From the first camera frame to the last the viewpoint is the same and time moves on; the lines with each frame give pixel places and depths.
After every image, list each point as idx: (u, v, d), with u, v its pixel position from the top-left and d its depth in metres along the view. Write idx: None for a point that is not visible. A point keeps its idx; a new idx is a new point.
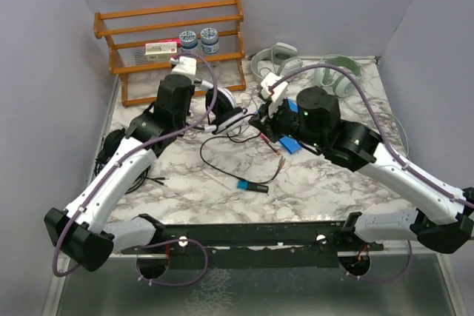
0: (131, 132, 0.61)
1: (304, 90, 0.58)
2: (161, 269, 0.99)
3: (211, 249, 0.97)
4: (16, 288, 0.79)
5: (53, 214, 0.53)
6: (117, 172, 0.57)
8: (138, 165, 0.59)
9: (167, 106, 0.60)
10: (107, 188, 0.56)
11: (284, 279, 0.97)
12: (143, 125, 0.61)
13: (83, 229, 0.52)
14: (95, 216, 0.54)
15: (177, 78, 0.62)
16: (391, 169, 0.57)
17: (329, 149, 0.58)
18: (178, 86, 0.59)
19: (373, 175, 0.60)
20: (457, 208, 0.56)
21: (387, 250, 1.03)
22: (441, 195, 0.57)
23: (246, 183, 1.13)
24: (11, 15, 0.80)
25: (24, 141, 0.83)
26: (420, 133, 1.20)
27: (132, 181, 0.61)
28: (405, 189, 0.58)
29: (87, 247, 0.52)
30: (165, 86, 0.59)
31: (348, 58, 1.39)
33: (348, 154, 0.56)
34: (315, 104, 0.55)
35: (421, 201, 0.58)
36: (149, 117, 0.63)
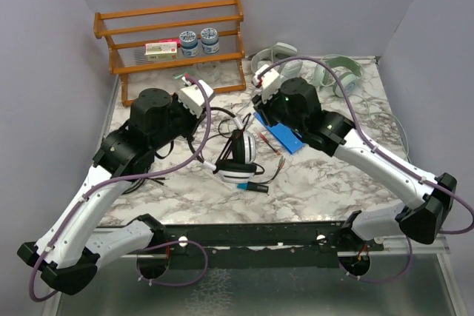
0: (98, 159, 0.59)
1: (289, 80, 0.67)
2: (160, 269, 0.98)
3: (212, 249, 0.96)
4: (17, 287, 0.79)
5: (24, 251, 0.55)
6: (84, 207, 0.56)
8: (107, 197, 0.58)
9: (141, 126, 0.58)
10: (74, 225, 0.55)
11: (284, 279, 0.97)
12: (111, 149, 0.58)
13: (51, 268, 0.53)
14: (64, 254, 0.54)
15: (152, 96, 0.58)
16: (360, 152, 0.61)
17: (306, 132, 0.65)
18: (153, 104, 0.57)
19: (348, 158, 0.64)
20: (426, 189, 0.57)
21: (387, 250, 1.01)
22: (409, 176, 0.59)
23: (246, 184, 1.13)
24: (11, 16, 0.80)
25: (25, 141, 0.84)
26: (420, 133, 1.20)
27: (104, 212, 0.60)
28: (375, 171, 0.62)
29: (58, 283, 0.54)
30: (139, 104, 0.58)
31: (347, 58, 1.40)
33: (322, 138, 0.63)
34: (294, 92, 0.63)
35: (392, 184, 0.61)
36: (121, 139, 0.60)
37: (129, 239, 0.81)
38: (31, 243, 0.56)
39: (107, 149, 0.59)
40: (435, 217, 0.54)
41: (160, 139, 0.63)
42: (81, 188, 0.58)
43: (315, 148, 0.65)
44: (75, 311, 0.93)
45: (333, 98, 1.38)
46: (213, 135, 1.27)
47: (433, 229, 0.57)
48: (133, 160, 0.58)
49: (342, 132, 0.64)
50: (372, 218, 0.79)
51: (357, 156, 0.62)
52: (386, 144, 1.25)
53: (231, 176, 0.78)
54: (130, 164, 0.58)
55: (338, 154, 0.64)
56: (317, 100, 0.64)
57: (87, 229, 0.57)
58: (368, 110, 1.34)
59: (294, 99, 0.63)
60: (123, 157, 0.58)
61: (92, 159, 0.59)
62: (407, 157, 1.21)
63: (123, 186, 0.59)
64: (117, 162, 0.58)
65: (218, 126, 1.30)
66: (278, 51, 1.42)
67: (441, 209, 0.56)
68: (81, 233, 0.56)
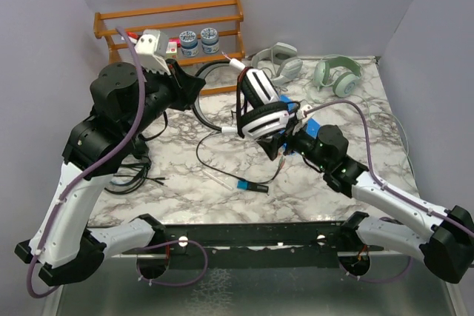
0: (69, 155, 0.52)
1: (326, 125, 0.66)
2: (161, 269, 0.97)
3: (212, 249, 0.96)
4: (17, 287, 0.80)
5: (19, 251, 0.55)
6: (64, 209, 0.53)
8: (85, 196, 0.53)
9: (108, 113, 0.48)
10: (58, 228, 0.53)
11: (284, 279, 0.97)
12: (78, 143, 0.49)
13: (47, 268, 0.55)
14: (56, 255, 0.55)
15: (115, 73, 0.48)
16: (370, 189, 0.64)
17: (327, 175, 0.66)
18: (116, 86, 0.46)
19: (361, 197, 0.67)
20: (434, 221, 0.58)
21: (387, 251, 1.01)
22: (417, 209, 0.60)
23: (246, 183, 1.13)
24: (12, 15, 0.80)
25: (25, 140, 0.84)
26: (420, 133, 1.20)
27: (90, 207, 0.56)
28: (386, 206, 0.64)
29: (58, 279, 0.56)
30: (98, 87, 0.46)
31: (347, 58, 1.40)
33: (338, 180, 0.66)
34: (329, 140, 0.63)
35: (402, 216, 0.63)
36: (93, 126, 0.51)
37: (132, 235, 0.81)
38: (24, 243, 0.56)
39: (75, 144, 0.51)
40: (446, 249, 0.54)
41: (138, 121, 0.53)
42: (57, 186, 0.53)
43: (329, 186, 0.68)
44: (75, 311, 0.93)
45: (333, 98, 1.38)
46: (213, 135, 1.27)
47: (450, 265, 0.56)
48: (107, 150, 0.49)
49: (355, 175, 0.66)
50: (390, 234, 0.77)
51: (371, 195, 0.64)
52: (386, 144, 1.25)
53: (264, 125, 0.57)
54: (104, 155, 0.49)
55: (354, 195, 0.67)
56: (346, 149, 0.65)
57: (75, 228, 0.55)
58: (368, 110, 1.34)
59: (328, 148, 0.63)
60: (93, 148, 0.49)
61: (62, 155, 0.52)
62: (407, 157, 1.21)
63: (101, 181, 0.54)
64: (88, 157, 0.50)
65: (218, 126, 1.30)
66: (278, 50, 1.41)
67: (455, 243, 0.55)
68: (69, 234, 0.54)
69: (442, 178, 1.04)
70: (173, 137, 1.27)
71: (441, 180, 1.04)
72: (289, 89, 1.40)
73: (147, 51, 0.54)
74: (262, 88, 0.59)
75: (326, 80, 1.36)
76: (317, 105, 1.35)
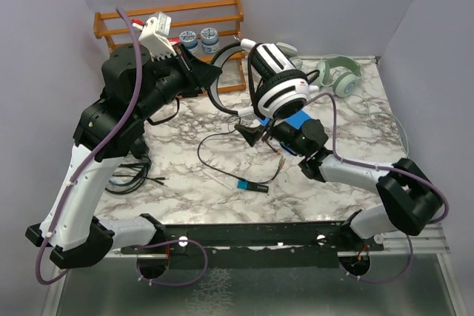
0: (80, 137, 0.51)
1: (309, 120, 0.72)
2: (161, 269, 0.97)
3: (212, 249, 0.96)
4: (18, 287, 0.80)
5: (30, 235, 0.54)
6: (75, 191, 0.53)
8: (96, 177, 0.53)
9: (119, 95, 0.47)
10: (69, 210, 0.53)
11: (284, 279, 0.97)
12: (89, 125, 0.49)
13: (58, 251, 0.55)
14: (67, 238, 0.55)
15: (127, 55, 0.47)
16: (332, 164, 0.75)
17: (304, 163, 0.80)
18: (127, 65, 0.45)
19: (329, 174, 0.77)
20: (381, 173, 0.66)
21: (387, 250, 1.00)
22: (368, 168, 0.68)
23: (246, 183, 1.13)
24: (11, 15, 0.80)
25: (26, 141, 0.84)
26: (420, 133, 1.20)
27: (101, 191, 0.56)
28: (349, 176, 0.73)
29: (68, 262, 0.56)
30: (110, 66, 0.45)
31: (348, 58, 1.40)
33: (311, 169, 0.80)
34: (312, 137, 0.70)
35: (361, 180, 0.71)
36: (104, 109, 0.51)
37: (136, 231, 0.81)
38: (35, 226, 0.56)
39: (86, 126, 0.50)
40: (389, 191, 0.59)
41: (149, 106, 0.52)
42: (67, 169, 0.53)
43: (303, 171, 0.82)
44: (75, 311, 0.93)
45: (333, 98, 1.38)
46: (213, 135, 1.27)
47: (404, 214, 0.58)
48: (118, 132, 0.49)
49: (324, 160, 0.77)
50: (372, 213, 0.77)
51: (334, 169, 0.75)
52: (386, 144, 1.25)
53: (280, 94, 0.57)
54: (116, 137, 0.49)
55: (324, 176, 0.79)
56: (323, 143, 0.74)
57: (85, 211, 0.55)
58: (368, 110, 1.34)
59: (308, 143, 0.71)
60: (104, 130, 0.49)
61: (73, 137, 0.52)
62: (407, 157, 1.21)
63: (112, 163, 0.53)
64: (99, 139, 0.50)
65: (218, 126, 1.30)
66: None
67: (405, 192, 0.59)
68: (79, 217, 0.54)
69: (442, 178, 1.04)
70: (173, 137, 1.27)
71: (441, 180, 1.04)
72: None
73: (149, 33, 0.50)
74: (275, 60, 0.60)
75: (326, 80, 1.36)
76: (317, 104, 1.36)
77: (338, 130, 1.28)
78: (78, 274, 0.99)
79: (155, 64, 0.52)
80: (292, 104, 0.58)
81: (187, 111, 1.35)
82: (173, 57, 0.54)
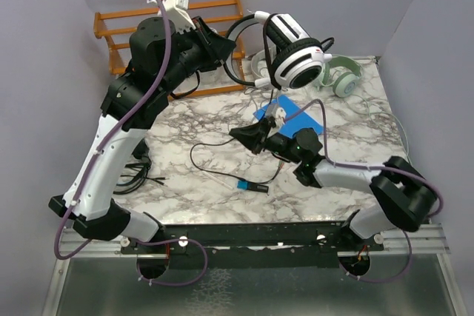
0: (107, 107, 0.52)
1: (304, 129, 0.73)
2: (160, 269, 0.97)
3: (212, 249, 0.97)
4: (18, 287, 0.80)
5: (54, 204, 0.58)
6: (100, 160, 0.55)
8: (121, 149, 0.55)
9: (145, 66, 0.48)
10: (94, 179, 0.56)
11: (284, 280, 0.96)
12: (118, 96, 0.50)
13: (81, 220, 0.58)
14: (90, 207, 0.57)
15: (152, 26, 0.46)
16: (326, 170, 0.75)
17: (300, 171, 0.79)
18: (155, 37, 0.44)
19: (325, 180, 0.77)
20: (373, 173, 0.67)
21: (387, 250, 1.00)
22: (360, 169, 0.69)
23: (246, 183, 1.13)
24: (11, 15, 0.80)
25: (25, 140, 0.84)
26: (419, 132, 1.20)
27: (124, 162, 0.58)
28: (345, 179, 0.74)
29: (90, 231, 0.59)
30: (136, 38, 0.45)
31: (348, 58, 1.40)
33: (307, 175, 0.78)
34: (306, 146, 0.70)
35: (354, 182, 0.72)
36: (132, 81, 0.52)
37: (140, 226, 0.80)
38: (59, 197, 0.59)
39: (113, 98, 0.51)
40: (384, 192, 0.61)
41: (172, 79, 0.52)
42: (93, 139, 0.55)
43: (300, 180, 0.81)
44: (75, 310, 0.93)
45: (333, 98, 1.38)
46: (213, 135, 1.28)
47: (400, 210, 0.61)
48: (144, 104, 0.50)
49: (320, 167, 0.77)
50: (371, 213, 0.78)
51: (329, 175, 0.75)
52: (386, 144, 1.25)
53: (296, 62, 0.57)
54: (143, 109, 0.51)
55: (320, 182, 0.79)
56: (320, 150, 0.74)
57: (109, 180, 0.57)
58: (368, 110, 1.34)
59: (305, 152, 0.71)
60: (132, 103, 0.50)
61: (101, 107, 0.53)
62: (407, 157, 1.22)
63: (137, 136, 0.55)
64: (126, 110, 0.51)
65: (218, 126, 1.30)
66: None
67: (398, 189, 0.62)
68: (102, 186, 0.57)
69: (442, 178, 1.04)
70: (173, 137, 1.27)
71: (441, 180, 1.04)
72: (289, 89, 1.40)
73: (170, 8, 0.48)
74: (289, 29, 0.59)
75: (326, 80, 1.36)
76: (317, 104, 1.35)
77: (338, 130, 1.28)
78: (78, 274, 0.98)
79: (178, 37, 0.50)
80: (305, 73, 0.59)
81: (187, 110, 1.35)
82: (193, 31, 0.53)
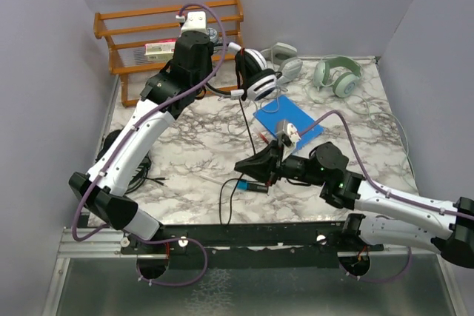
0: (147, 93, 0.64)
1: (322, 145, 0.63)
2: (160, 269, 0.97)
3: (211, 249, 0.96)
4: (18, 286, 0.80)
5: (77, 177, 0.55)
6: (135, 135, 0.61)
8: (154, 129, 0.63)
9: (184, 64, 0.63)
10: (126, 153, 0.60)
11: (284, 279, 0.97)
12: (158, 85, 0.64)
13: (105, 192, 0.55)
14: (116, 179, 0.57)
15: (194, 36, 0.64)
16: (376, 200, 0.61)
17: (329, 194, 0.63)
18: (197, 42, 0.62)
19: (369, 210, 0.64)
20: (449, 219, 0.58)
21: (387, 251, 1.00)
22: (429, 211, 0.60)
23: (246, 184, 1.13)
24: (11, 15, 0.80)
25: (25, 141, 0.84)
26: (419, 132, 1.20)
27: (149, 146, 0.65)
28: (401, 215, 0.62)
29: (110, 209, 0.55)
30: (184, 42, 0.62)
31: (347, 58, 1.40)
33: (341, 198, 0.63)
34: (333, 164, 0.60)
35: (414, 221, 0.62)
36: (166, 78, 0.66)
37: (142, 223, 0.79)
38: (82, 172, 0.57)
39: (154, 86, 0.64)
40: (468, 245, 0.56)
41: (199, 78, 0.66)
42: (129, 120, 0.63)
43: (329, 203, 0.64)
44: (75, 310, 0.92)
45: (333, 98, 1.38)
46: (213, 135, 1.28)
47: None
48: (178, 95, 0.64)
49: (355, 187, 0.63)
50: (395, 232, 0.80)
51: (378, 206, 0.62)
52: (386, 144, 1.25)
53: (265, 84, 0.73)
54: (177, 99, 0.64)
55: (357, 208, 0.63)
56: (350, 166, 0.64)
57: (136, 158, 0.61)
58: (368, 110, 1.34)
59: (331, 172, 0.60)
60: (170, 93, 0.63)
61: (141, 94, 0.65)
62: (407, 157, 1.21)
63: (167, 121, 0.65)
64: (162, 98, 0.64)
65: (218, 126, 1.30)
66: (278, 51, 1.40)
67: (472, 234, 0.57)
68: (131, 160, 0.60)
69: (441, 178, 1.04)
70: (173, 137, 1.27)
71: (441, 180, 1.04)
72: (289, 89, 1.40)
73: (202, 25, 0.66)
74: (258, 58, 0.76)
75: (326, 80, 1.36)
76: (317, 105, 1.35)
77: (338, 130, 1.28)
78: (78, 274, 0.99)
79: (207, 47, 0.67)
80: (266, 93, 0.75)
81: (187, 111, 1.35)
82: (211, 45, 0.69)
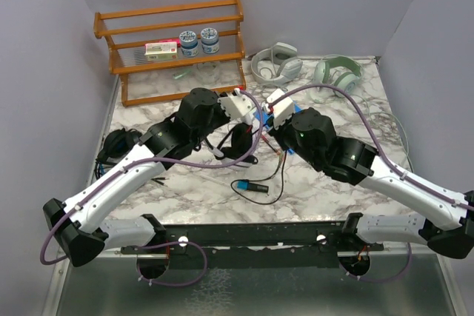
0: (145, 139, 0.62)
1: (299, 112, 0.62)
2: (161, 269, 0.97)
3: (212, 249, 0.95)
4: (18, 286, 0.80)
5: (52, 205, 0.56)
6: (121, 177, 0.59)
8: (143, 175, 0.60)
9: (186, 120, 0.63)
10: (106, 192, 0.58)
11: (284, 279, 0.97)
12: (158, 134, 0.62)
13: (74, 227, 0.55)
14: (89, 216, 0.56)
15: (203, 95, 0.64)
16: (389, 180, 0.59)
17: (327, 166, 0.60)
18: (202, 103, 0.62)
19: (375, 188, 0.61)
20: (461, 212, 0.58)
21: (387, 250, 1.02)
22: (441, 200, 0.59)
23: (246, 184, 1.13)
24: (11, 15, 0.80)
25: (26, 140, 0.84)
26: (420, 132, 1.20)
27: (135, 188, 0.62)
28: (409, 200, 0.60)
29: (75, 245, 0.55)
30: (189, 101, 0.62)
31: (347, 58, 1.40)
33: (347, 169, 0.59)
34: (310, 126, 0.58)
35: (422, 209, 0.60)
36: (168, 126, 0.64)
37: (132, 237, 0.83)
38: (60, 200, 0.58)
39: (154, 133, 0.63)
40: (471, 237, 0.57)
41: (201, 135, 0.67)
42: (122, 160, 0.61)
43: (336, 177, 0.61)
44: (75, 310, 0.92)
45: (333, 98, 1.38)
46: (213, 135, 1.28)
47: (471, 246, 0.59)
48: (174, 149, 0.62)
49: (366, 162, 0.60)
50: (389, 226, 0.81)
51: (389, 186, 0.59)
52: (386, 144, 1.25)
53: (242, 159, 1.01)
54: (171, 153, 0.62)
55: (364, 184, 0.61)
56: (333, 130, 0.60)
57: (117, 199, 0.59)
58: (368, 110, 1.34)
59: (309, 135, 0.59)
60: (164, 147, 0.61)
61: (139, 138, 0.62)
62: (407, 157, 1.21)
63: (159, 169, 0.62)
64: (158, 149, 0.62)
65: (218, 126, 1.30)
66: (278, 51, 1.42)
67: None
68: (111, 200, 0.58)
69: (441, 178, 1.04)
70: None
71: (441, 180, 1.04)
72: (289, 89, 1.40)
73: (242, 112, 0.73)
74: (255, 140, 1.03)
75: (326, 80, 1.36)
76: (317, 104, 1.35)
77: (338, 129, 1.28)
78: (78, 275, 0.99)
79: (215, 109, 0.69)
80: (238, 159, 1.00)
81: None
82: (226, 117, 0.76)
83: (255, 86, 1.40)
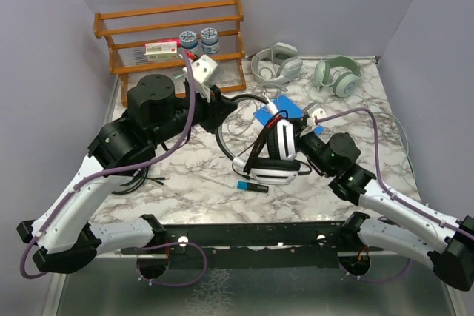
0: (93, 149, 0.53)
1: (338, 135, 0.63)
2: (161, 269, 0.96)
3: (212, 249, 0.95)
4: (19, 286, 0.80)
5: (21, 230, 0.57)
6: (75, 197, 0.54)
8: (98, 192, 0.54)
9: (137, 119, 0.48)
10: (64, 215, 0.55)
11: (284, 278, 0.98)
12: (106, 140, 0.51)
13: (43, 251, 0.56)
14: (54, 241, 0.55)
15: (152, 83, 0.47)
16: (380, 199, 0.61)
17: (336, 183, 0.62)
18: (150, 95, 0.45)
19: (367, 206, 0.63)
20: (448, 232, 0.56)
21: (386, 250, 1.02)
22: (429, 220, 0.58)
23: (246, 184, 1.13)
24: (11, 14, 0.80)
25: (25, 140, 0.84)
26: (420, 132, 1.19)
27: (99, 203, 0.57)
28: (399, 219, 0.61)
29: (49, 264, 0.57)
30: (132, 94, 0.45)
31: (347, 58, 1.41)
33: (347, 189, 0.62)
34: (344, 152, 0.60)
35: (412, 228, 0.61)
36: (123, 128, 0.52)
37: (127, 241, 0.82)
38: (28, 223, 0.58)
39: (102, 140, 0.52)
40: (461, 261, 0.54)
41: (167, 132, 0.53)
42: (75, 176, 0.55)
43: (335, 193, 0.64)
44: (75, 310, 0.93)
45: (333, 98, 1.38)
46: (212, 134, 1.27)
47: (461, 271, 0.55)
48: (129, 155, 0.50)
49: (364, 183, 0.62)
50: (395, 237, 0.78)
51: (381, 206, 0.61)
52: (386, 144, 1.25)
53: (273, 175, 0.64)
54: (125, 159, 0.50)
55: (361, 203, 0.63)
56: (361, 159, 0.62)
57: (78, 219, 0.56)
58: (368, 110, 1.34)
59: (341, 159, 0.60)
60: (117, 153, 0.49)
61: (87, 146, 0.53)
62: (407, 157, 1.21)
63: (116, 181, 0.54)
64: (111, 156, 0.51)
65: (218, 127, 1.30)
66: (278, 51, 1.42)
67: (468, 253, 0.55)
68: (72, 222, 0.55)
69: (442, 178, 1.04)
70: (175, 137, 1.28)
71: (442, 180, 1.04)
72: (289, 89, 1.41)
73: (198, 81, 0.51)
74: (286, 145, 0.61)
75: (326, 80, 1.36)
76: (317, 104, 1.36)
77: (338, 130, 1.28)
78: (77, 275, 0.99)
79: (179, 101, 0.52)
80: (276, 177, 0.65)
81: None
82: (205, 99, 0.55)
83: (255, 86, 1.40)
